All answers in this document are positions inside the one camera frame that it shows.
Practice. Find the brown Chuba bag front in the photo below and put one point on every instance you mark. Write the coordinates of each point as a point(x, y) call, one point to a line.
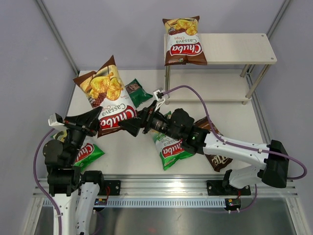
point(183, 45)

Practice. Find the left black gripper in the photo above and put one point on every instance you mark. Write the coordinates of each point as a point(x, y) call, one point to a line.
point(87, 122)

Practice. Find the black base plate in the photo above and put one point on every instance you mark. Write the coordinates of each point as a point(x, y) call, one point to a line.
point(215, 187)
point(112, 187)

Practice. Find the green Chuba bag left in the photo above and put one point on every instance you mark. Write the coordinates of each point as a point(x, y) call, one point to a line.
point(85, 151)

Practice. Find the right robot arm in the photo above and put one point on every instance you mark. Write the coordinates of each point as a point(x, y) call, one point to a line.
point(267, 163)

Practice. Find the brown Chuba bag back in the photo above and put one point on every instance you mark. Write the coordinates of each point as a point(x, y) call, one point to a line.
point(105, 88)

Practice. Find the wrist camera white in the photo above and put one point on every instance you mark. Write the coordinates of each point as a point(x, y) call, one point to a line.
point(55, 121)
point(160, 97)

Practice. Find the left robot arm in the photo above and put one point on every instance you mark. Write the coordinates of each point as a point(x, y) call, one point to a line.
point(72, 193)

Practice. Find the green chuba bag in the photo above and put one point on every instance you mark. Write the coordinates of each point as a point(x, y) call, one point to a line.
point(85, 151)
point(169, 150)

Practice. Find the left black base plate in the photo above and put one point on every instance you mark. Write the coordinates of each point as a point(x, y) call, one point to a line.
point(112, 187)

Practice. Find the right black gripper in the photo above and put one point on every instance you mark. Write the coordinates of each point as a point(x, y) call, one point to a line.
point(147, 117)

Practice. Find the green Chuba bag centre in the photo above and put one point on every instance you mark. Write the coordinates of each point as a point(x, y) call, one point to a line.
point(169, 150)

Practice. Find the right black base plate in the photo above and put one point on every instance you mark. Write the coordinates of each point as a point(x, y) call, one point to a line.
point(215, 187)

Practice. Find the brown Kettle chips bag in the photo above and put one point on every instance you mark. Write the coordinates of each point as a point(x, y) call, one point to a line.
point(218, 162)

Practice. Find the dark green Real chips bag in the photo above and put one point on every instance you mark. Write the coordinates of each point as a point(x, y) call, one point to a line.
point(137, 94)

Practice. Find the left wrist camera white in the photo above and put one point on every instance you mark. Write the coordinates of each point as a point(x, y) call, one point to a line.
point(55, 121)

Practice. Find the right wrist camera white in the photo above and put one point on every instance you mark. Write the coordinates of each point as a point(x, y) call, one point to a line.
point(160, 97)

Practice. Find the aluminium mounting rail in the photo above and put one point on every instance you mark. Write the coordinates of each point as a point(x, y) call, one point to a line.
point(183, 191)

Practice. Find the white two-tier shelf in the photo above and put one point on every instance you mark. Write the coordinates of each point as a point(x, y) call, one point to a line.
point(243, 60)

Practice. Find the brown chuba bag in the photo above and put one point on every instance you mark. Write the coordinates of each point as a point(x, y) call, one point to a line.
point(183, 45)
point(105, 88)

